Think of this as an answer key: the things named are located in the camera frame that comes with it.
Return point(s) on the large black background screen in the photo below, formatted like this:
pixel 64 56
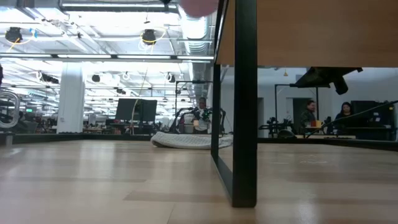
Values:
pixel 370 112

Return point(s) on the black background monitor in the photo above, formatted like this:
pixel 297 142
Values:
pixel 127 109
pixel 149 110

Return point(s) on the clear glass cup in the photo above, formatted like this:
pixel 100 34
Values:
pixel 16 109

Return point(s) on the person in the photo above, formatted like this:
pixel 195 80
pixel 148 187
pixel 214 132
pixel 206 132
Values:
pixel 345 112
pixel 308 116
pixel 203 123

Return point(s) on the white building column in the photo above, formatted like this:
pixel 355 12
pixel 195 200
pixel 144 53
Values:
pixel 71 99

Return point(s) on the grey folded cloth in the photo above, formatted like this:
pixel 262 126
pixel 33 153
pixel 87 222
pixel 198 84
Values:
pixel 183 140

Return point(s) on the silver ventilation duct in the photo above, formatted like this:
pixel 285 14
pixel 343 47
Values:
pixel 196 34

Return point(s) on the pink mug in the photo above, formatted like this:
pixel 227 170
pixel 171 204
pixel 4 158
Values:
pixel 199 7

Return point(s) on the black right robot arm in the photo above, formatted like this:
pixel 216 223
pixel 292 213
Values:
pixel 320 77

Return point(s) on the black slanted bar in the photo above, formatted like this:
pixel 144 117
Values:
pixel 351 117

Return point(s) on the wooden shelf with black legs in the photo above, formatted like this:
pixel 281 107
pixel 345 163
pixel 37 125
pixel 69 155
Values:
pixel 311 31

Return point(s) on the black background robot rig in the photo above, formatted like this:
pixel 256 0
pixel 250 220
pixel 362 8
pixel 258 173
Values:
pixel 276 126
pixel 180 118

